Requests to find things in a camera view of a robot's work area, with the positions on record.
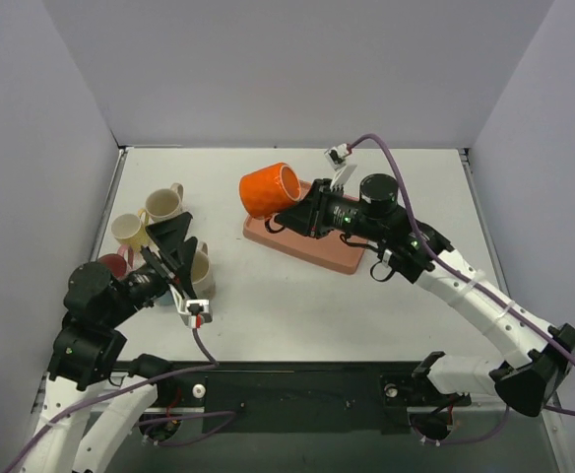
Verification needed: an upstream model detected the beige floral mug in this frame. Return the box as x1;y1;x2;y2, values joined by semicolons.
190;240;217;300

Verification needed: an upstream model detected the pink patterned mug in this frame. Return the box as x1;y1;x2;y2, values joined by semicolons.
97;244;135;280

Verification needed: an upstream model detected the blue butterfly mug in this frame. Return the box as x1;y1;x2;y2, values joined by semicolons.
155;291;175;306

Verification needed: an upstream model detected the tall beige seashell mug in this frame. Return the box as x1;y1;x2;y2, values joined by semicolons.
141;182;184;225

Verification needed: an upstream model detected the yellow mug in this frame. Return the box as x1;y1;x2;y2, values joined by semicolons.
110;208;151;252

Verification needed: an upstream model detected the orange mug black handle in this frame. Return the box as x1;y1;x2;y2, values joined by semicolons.
238;162;302;235

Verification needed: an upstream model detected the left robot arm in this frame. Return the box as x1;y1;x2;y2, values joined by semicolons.
6;212;210;472

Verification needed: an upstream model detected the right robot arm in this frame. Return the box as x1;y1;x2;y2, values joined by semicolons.
274;173;575;417

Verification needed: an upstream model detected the pink plastic tray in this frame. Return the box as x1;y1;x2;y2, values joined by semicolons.
242;180;364;275

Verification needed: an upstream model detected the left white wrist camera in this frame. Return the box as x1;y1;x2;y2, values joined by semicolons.
170;287;213;329

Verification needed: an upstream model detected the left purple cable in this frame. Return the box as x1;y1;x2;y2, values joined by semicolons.
6;327;237;469

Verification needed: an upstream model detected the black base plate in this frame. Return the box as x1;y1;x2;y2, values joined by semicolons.
140;362;471;439

